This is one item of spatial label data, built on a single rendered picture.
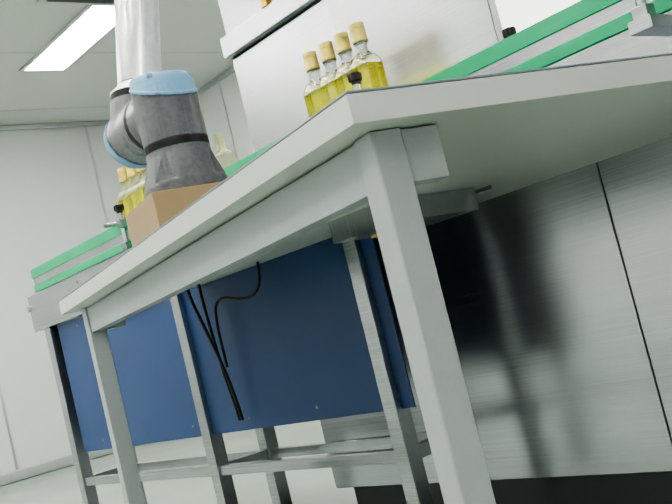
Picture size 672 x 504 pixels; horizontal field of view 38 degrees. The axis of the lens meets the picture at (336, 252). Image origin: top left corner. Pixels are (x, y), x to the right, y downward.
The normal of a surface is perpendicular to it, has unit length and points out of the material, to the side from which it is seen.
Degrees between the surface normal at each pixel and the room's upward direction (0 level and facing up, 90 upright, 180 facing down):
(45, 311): 90
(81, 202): 90
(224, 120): 90
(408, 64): 90
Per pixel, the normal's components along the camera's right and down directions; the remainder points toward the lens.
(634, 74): 0.44, -0.18
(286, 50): -0.75, 0.14
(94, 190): 0.62, -0.22
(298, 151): -0.87, 0.18
